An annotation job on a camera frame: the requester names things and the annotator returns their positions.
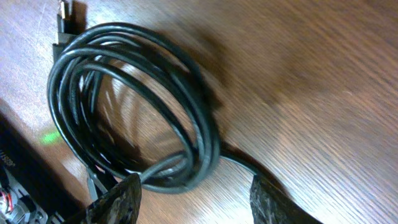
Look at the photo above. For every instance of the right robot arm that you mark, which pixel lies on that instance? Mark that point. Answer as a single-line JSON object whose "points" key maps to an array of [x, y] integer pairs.
{"points": [[30, 193]]}

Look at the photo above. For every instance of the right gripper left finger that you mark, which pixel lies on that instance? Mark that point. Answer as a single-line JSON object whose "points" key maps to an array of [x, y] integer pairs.
{"points": [[120, 205]]}

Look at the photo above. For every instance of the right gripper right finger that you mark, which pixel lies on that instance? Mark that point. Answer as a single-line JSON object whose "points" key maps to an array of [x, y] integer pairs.
{"points": [[271, 206]]}

